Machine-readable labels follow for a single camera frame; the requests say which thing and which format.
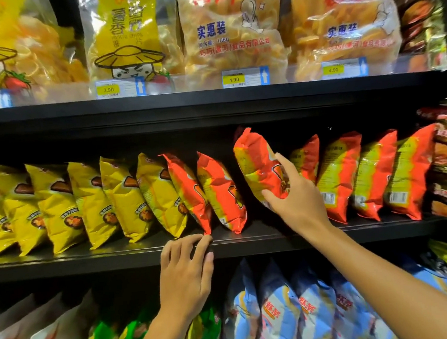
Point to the person's right hand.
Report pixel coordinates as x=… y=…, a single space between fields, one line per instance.
x=304 y=203

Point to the person's left hand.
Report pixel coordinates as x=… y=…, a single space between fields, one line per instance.
x=185 y=280

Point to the row of orange snack bags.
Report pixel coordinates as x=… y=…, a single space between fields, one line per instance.
x=221 y=191

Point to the black metal shelf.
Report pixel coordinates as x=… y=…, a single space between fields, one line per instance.
x=202 y=99

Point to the row of yellow chip bags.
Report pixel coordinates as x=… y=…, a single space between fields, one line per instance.
x=55 y=202

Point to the large clear chip bags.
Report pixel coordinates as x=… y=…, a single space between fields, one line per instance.
x=227 y=26

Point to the person's right forearm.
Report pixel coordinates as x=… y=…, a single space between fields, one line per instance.
x=397 y=285

